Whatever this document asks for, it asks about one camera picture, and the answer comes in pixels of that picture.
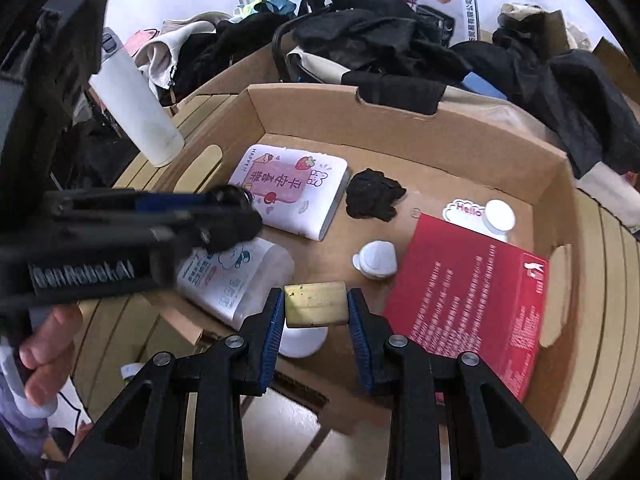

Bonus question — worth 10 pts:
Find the white round lid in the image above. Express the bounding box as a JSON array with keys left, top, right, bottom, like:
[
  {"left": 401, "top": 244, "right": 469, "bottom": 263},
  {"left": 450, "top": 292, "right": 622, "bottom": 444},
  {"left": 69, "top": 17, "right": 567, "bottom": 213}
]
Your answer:
[{"left": 279, "top": 325, "right": 329, "bottom": 359}]

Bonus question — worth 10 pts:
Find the white sticker on box floor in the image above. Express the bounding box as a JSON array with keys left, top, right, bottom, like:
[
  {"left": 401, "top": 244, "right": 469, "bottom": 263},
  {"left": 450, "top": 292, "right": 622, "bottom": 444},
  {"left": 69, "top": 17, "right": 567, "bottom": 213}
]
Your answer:
[{"left": 442, "top": 198, "right": 508, "bottom": 243}]

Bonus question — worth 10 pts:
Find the white round container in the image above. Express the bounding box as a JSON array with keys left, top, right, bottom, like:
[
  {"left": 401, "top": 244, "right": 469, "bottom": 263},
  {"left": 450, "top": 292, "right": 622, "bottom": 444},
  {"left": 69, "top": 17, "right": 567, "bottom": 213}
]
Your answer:
[{"left": 483, "top": 200, "right": 516, "bottom": 235}]

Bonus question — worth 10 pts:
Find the black scrunchie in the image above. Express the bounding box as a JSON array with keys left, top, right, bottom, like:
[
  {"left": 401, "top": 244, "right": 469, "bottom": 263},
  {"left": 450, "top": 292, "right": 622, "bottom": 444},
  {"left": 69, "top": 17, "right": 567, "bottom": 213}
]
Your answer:
[{"left": 346, "top": 168, "right": 407, "bottom": 222}]

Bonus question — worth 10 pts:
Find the black clothing pile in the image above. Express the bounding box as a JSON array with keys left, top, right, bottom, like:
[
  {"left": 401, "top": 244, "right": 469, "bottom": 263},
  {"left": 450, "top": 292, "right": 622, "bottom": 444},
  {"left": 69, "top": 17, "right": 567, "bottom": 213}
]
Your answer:
[{"left": 280, "top": 0, "right": 639, "bottom": 178}]

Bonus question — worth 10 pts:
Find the white pink cartoon tissue pack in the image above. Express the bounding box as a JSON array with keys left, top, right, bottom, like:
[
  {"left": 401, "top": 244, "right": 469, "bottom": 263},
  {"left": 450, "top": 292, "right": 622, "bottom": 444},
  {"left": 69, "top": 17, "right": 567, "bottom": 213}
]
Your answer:
[{"left": 229, "top": 144, "right": 350, "bottom": 242}]

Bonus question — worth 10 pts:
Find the small gold soap box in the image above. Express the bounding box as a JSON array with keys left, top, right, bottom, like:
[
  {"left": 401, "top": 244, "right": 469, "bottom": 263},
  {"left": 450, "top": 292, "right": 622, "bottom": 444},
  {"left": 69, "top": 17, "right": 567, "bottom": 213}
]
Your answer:
[{"left": 284, "top": 282, "right": 349, "bottom": 328}]

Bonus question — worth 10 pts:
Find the red rectangular box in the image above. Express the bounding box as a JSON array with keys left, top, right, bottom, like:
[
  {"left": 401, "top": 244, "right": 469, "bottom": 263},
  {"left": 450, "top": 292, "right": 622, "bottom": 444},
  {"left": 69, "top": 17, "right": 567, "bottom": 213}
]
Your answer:
[{"left": 383, "top": 214, "right": 548, "bottom": 399}]

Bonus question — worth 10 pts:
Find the white thermos bottle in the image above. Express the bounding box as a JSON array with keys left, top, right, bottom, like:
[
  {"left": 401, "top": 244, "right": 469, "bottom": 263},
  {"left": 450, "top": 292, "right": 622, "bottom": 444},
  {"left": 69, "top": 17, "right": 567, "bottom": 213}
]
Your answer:
[{"left": 89, "top": 27, "right": 184, "bottom": 168}]

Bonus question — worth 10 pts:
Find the white round jar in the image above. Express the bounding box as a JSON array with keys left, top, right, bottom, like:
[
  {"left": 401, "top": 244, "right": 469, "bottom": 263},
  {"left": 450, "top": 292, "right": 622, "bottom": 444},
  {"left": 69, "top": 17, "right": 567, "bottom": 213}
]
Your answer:
[{"left": 352, "top": 240, "right": 398, "bottom": 281}]

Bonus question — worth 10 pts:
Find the person's left hand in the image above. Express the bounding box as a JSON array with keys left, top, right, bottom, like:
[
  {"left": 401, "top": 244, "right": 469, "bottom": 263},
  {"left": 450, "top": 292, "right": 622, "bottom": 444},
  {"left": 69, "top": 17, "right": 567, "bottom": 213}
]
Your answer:
[{"left": 20, "top": 304, "right": 84, "bottom": 406}]

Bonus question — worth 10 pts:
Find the white lotion tube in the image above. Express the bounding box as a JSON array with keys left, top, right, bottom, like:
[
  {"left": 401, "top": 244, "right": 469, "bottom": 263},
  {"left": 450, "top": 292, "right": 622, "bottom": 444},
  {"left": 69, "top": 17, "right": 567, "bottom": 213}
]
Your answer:
[{"left": 120, "top": 362, "right": 144, "bottom": 384}]

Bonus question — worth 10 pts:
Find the beige cloth bag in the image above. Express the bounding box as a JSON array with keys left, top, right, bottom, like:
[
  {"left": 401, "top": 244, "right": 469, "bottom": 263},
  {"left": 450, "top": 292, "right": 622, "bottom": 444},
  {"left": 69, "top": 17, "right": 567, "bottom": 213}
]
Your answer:
[{"left": 134, "top": 11, "right": 231, "bottom": 96}]

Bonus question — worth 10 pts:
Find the white cotton pad pack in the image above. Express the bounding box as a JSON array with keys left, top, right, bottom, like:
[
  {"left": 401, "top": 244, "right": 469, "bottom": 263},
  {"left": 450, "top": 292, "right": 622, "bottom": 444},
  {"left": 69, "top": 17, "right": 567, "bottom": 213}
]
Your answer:
[{"left": 176, "top": 237, "right": 295, "bottom": 330}]

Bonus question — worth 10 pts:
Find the large cardboard tray box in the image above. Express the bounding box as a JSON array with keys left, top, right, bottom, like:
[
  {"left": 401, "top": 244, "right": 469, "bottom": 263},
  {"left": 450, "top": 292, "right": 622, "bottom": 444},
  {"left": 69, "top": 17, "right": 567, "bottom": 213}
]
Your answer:
[{"left": 152, "top": 84, "right": 588, "bottom": 440}]

